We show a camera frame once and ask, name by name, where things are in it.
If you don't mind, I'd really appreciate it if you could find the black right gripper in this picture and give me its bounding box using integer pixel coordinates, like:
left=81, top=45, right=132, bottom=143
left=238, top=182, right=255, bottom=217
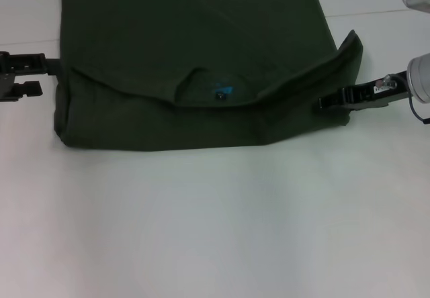
left=318, top=70, right=410, bottom=112

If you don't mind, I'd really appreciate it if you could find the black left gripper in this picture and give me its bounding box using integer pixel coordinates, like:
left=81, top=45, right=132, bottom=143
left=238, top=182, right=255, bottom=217
left=0, top=51, right=62, bottom=103

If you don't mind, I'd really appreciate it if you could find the dark green FREE t-shirt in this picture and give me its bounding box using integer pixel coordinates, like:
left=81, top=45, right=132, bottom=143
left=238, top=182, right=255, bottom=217
left=53, top=0, right=364, bottom=152

